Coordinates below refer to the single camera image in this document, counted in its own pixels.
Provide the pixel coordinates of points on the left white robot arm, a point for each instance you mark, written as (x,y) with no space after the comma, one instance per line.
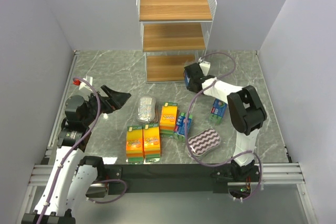
(74,172)

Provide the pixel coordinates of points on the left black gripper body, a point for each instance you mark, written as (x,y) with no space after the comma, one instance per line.
(107,100)

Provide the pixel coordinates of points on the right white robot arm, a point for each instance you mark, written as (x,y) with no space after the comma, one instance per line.
(247,115)

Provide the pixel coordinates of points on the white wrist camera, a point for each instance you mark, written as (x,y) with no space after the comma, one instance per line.
(82,86)
(205,67)

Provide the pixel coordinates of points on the orange sponge pack upper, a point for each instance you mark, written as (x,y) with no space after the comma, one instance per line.
(168,118)

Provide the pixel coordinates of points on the white wire wooden shelf rack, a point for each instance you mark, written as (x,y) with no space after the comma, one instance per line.
(173,34)

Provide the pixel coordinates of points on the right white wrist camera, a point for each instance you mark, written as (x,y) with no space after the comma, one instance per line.
(205,67)

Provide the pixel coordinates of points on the green sponge pack right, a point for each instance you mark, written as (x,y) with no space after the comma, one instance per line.
(217,112)

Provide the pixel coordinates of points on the black front base bar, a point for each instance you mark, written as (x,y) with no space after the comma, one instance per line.
(176,178)

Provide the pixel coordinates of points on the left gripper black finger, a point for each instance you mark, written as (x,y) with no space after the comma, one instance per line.
(116,100)
(107,91)

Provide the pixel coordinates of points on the aluminium frame rail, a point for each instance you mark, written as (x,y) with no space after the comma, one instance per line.
(272,173)

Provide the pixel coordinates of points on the silver mesh scrubber pack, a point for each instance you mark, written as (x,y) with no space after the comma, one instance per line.
(146,107)

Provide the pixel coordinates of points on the blue green sponge pack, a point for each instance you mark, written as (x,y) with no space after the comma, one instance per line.
(187,78)
(181,123)

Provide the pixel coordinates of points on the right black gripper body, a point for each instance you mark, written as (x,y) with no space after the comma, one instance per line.
(189,77)

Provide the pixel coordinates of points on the orange sponge pack left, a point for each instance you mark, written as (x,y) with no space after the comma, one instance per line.
(134,144)

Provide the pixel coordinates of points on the purple wavy sponge pack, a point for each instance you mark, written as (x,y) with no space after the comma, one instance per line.
(204,142)

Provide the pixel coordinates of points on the orange sponge pack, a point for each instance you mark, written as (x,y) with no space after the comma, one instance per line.
(134,144)
(152,142)
(168,118)

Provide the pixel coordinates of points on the orange sponge pack right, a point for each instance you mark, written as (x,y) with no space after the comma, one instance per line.
(152,142)

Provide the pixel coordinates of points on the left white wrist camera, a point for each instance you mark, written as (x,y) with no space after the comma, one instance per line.
(82,86)

